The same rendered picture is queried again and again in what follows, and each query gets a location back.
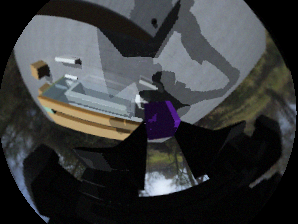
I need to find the small purple block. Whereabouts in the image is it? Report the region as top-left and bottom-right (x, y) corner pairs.
(144, 100), (181, 140)

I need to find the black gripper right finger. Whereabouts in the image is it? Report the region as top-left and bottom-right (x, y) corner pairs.
(174, 120), (246, 180)

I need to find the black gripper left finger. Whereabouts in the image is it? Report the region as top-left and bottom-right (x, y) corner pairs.
(72, 121), (148, 190)

